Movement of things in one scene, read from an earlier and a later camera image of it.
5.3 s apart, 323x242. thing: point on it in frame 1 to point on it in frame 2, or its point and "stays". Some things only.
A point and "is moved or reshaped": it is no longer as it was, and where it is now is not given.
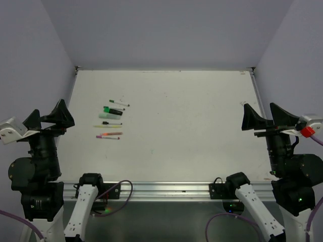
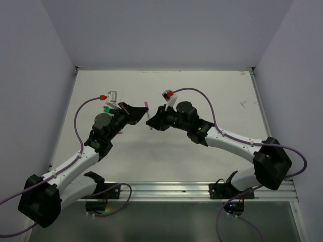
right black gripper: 281,119 to 158,121
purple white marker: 108,137 is moved or reshaped
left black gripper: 60,115 to 133,114
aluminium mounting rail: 166,191 stays
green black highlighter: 107,109 stays
